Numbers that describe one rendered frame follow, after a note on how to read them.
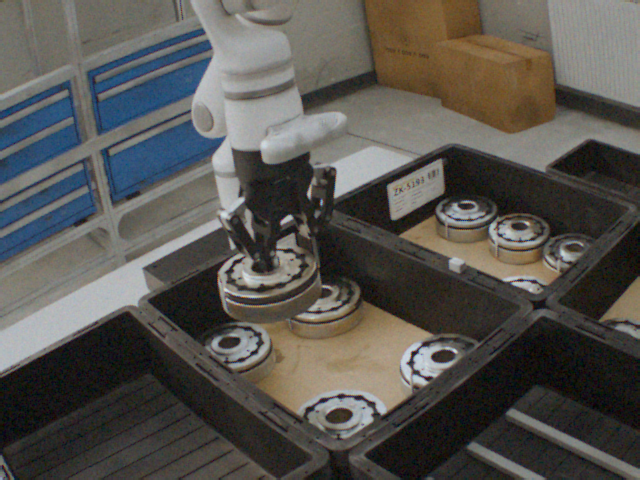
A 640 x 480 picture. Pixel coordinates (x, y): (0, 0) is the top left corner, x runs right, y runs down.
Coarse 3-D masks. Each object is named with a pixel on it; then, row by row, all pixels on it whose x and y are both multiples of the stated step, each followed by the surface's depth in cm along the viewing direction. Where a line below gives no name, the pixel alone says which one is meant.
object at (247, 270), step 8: (280, 256) 79; (248, 264) 78; (256, 264) 79; (280, 264) 78; (288, 264) 77; (248, 272) 77; (272, 272) 76; (280, 272) 76; (256, 280) 76; (264, 280) 76
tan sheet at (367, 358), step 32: (384, 320) 99; (288, 352) 95; (320, 352) 95; (352, 352) 94; (384, 352) 93; (256, 384) 90; (288, 384) 90; (320, 384) 89; (352, 384) 88; (384, 384) 87
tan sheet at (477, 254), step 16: (432, 224) 120; (416, 240) 116; (432, 240) 115; (448, 240) 114; (448, 256) 110; (464, 256) 110; (480, 256) 109; (496, 272) 104; (512, 272) 104; (528, 272) 103
